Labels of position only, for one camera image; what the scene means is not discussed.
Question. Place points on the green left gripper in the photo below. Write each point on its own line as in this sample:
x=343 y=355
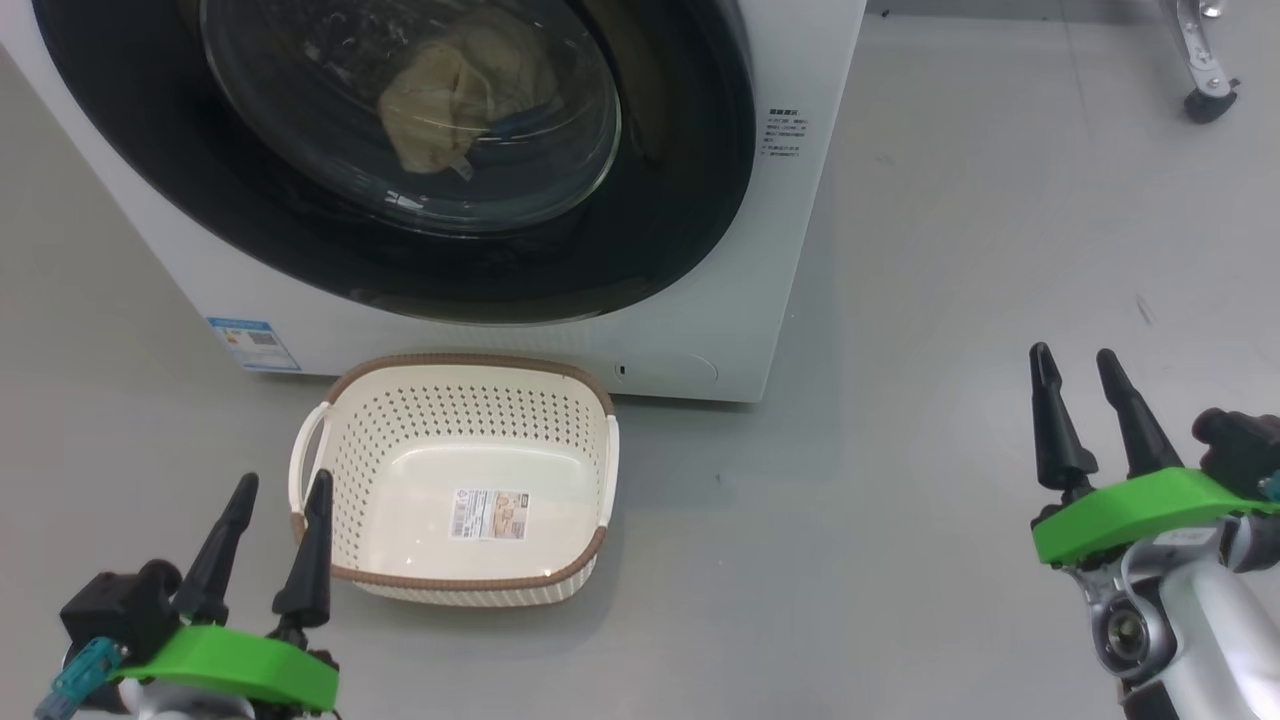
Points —
x=240 y=665

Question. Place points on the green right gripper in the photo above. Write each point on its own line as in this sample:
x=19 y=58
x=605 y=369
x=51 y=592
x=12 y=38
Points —
x=1130 y=510

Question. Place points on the cream garment with blue cuffs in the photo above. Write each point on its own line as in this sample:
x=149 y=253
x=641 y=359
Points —
x=425 y=120

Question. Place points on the black round washing machine door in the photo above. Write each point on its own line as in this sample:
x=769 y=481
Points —
x=680 y=180

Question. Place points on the plain cream garment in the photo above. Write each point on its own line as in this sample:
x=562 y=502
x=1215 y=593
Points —
x=515 y=75

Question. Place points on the cream perforated laundry basket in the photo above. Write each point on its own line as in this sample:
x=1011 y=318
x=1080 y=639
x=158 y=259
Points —
x=400 y=420

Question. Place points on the paper label in basket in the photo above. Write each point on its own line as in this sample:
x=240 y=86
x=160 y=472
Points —
x=490 y=513

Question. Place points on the white washing machine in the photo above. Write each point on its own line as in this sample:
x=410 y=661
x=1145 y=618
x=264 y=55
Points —
x=790 y=250

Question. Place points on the blue energy label sticker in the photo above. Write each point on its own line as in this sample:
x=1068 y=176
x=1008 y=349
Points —
x=253 y=345

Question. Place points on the white drain filter cover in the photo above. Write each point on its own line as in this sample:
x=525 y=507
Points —
x=670 y=368

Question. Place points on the printed text label on washer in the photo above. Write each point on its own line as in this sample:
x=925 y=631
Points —
x=786 y=133

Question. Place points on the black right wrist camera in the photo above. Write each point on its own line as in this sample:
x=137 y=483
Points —
x=1240 y=450

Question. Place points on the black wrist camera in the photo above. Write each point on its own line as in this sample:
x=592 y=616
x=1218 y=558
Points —
x=120 y=605
x=1240 y=450

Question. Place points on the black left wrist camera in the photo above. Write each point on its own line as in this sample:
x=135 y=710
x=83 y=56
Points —
x=120 y=605

